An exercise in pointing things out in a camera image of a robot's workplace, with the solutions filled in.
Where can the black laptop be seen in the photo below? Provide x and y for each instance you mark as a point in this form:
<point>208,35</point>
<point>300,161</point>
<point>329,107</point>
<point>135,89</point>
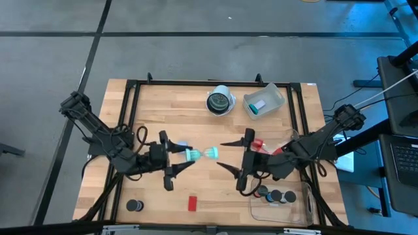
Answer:
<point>405,160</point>

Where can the black floor stand foot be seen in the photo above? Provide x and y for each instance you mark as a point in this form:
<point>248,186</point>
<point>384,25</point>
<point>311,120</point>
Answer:
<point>367,83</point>

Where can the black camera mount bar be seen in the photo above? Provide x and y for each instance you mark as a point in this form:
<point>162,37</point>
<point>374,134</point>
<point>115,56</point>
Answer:
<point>49,228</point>

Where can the black side table top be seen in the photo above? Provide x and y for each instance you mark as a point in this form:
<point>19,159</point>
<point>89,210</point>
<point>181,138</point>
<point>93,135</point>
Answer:
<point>390,107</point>

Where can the black boom pole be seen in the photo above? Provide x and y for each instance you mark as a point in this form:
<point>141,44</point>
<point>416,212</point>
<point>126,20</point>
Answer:
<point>405,53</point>

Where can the grey plastic bin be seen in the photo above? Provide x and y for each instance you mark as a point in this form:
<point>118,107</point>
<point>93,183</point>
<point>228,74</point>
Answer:
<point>274,98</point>

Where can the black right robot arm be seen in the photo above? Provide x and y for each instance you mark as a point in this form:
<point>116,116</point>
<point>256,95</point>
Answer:
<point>313,140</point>

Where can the white cylindrical projector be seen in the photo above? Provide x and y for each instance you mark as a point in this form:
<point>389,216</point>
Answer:
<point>218,101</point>

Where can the black diagonal stand bar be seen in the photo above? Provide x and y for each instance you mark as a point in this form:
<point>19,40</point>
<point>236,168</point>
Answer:
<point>365,137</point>

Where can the purple sand hourglass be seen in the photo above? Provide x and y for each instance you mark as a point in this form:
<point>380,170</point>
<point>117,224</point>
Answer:
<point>132,205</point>

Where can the red sand hourglass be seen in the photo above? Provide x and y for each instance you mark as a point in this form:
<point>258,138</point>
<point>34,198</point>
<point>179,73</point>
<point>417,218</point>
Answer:
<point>263,190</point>

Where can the red case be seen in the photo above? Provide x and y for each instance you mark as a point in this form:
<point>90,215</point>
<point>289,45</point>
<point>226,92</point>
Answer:
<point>192,203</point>

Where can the grey chair base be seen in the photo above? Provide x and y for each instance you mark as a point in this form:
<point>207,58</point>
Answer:
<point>9,150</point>

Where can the black floor plug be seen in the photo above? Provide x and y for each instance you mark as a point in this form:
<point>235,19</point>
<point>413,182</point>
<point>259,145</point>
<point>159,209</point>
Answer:
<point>375,210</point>

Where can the silver metal bracket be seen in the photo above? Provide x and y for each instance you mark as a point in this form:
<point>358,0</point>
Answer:
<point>119,229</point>
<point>302,231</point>

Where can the white sand hourglass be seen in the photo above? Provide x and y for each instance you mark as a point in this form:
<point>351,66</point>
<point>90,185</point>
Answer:
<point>290,196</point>

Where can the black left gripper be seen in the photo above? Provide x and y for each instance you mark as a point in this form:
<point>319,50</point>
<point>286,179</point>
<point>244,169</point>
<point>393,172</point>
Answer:
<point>158,156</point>

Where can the clear plastic bin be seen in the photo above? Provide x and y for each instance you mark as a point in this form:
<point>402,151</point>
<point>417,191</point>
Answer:
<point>281,215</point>
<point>277,138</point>

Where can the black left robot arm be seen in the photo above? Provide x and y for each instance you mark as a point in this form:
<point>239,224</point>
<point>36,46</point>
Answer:
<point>98,130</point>

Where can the red power adapter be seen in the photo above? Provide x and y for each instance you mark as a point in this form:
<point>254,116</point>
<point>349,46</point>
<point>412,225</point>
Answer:
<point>258,145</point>
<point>278,151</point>

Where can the white power strip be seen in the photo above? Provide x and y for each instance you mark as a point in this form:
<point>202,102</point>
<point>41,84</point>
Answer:
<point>346,163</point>

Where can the teal hourglass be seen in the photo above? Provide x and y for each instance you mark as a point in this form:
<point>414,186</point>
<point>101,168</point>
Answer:
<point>212,152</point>

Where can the teal digital timer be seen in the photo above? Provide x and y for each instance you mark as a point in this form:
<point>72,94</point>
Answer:
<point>253,108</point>

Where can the black table frame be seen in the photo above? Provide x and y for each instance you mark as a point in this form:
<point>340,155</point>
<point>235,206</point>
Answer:
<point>196,82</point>

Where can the black computer mouse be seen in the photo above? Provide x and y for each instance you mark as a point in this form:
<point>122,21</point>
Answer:
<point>411,119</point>

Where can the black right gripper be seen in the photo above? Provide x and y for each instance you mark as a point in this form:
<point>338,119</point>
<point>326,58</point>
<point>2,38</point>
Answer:
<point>256,163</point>

